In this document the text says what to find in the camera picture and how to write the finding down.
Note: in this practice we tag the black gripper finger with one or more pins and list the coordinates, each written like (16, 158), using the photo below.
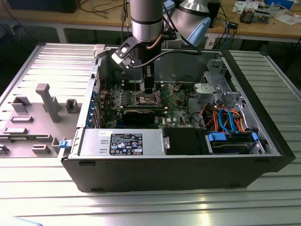
(149, 84)

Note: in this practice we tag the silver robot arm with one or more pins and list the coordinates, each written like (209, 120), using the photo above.
(145, 23)

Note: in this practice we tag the CPU socket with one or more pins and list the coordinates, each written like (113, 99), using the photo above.
(148, 100)

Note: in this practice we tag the black RAM slot bank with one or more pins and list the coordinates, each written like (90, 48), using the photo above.
(129, 86)

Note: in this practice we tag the black drive bay cover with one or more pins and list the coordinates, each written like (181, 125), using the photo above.
(183, 141)

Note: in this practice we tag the black graphics card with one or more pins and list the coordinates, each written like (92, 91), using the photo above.
(138, 116)

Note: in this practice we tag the green motherboard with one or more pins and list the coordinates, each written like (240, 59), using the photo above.
(176, 110)

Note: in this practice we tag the long black RAM stick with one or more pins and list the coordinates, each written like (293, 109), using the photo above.
(113, 112)

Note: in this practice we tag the beige case latch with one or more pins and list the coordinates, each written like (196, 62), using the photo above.
(98, 50)

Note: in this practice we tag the silver drive cage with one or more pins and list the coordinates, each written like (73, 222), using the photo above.
(225, 96)

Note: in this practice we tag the black upright desktop box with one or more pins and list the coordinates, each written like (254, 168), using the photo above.
(214, 14)

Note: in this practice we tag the silver power supply unit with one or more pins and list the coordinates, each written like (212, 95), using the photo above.
(94, 141)

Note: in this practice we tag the wooden desk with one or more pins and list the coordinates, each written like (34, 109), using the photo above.
(70, 18)

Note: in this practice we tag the blue disk carrier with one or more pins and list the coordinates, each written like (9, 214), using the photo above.
(217, 137)

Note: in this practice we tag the small black adapter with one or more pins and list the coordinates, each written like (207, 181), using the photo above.
(234, 25)

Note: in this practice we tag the black PC case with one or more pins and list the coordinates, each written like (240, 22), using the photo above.
(164, 174)

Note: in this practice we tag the blue case latch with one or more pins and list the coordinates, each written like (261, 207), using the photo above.
(64, 144)

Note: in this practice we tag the copper heat sink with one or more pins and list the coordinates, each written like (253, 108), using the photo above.
(247, 15)

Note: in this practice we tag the grey parts rack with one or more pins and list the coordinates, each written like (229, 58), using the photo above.
(40, 122)

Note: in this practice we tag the large black box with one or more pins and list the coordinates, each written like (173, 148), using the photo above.
(42, 5)

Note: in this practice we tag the metal component box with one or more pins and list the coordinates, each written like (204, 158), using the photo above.
(262, 16)

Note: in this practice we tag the green RAM stick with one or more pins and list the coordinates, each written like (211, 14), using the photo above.
(30, 137)

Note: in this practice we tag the blue box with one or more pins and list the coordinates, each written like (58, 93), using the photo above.
(279, 2)

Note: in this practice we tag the white papers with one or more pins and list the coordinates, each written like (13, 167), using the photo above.
(287, 18)

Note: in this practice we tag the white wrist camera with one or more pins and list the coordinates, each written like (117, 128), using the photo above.
(118, 56)

